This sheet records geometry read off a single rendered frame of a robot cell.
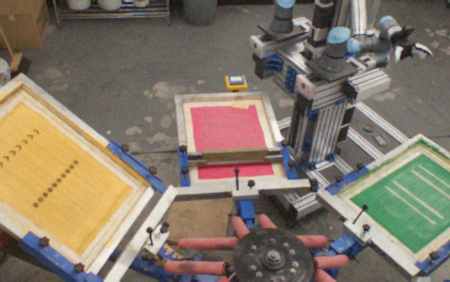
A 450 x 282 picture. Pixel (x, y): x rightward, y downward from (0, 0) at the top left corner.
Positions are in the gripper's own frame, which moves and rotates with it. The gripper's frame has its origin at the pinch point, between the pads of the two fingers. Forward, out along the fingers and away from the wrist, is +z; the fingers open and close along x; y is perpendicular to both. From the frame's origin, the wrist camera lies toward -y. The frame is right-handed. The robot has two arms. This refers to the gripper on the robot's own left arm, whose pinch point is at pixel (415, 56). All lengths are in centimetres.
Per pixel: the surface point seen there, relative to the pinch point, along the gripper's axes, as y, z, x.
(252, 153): 54, -9, 75
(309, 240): 44, 57, 62
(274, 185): 55, 14, 68
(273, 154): 61, -13, 63
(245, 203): 53, 25, 84
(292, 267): 27, 78, 74
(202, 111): 60, -57, 98
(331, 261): 45, 68, 55
